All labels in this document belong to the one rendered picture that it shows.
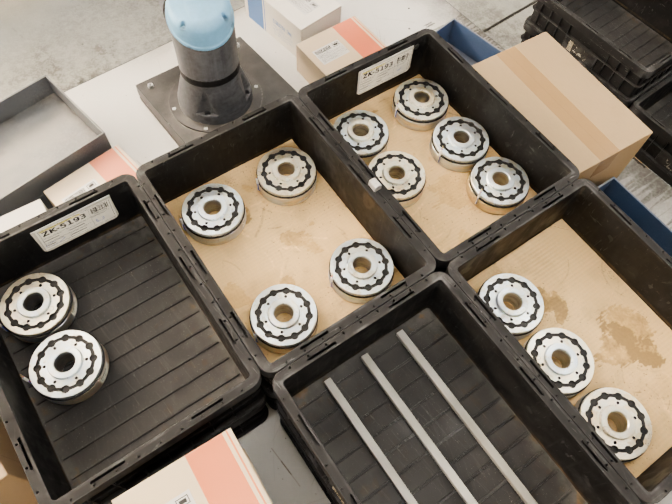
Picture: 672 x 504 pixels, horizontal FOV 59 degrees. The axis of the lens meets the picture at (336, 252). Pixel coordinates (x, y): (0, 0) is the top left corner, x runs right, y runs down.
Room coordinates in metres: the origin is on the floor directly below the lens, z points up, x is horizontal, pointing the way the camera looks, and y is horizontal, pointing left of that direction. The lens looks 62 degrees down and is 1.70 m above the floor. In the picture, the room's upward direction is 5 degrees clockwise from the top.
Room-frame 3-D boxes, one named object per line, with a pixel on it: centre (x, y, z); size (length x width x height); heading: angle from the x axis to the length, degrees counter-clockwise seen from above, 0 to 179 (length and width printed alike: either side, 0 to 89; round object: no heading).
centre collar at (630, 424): (0.22, -0.42, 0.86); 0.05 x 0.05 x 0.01
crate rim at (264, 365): (0.46, 0.09, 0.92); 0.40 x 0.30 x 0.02; 39
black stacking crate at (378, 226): (0.46, 0.09, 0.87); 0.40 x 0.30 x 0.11; 39
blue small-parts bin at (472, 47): (1.00, -0.21, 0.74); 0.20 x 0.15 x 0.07; 139
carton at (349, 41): (1.00, 0.03, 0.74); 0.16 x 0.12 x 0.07; 131
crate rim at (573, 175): (0.65, -0.15, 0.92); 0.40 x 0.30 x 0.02; 39
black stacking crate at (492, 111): (0.65, -0.15, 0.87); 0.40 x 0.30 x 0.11; 39
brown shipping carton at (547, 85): (0.81, -0.39, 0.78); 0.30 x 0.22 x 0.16; 36
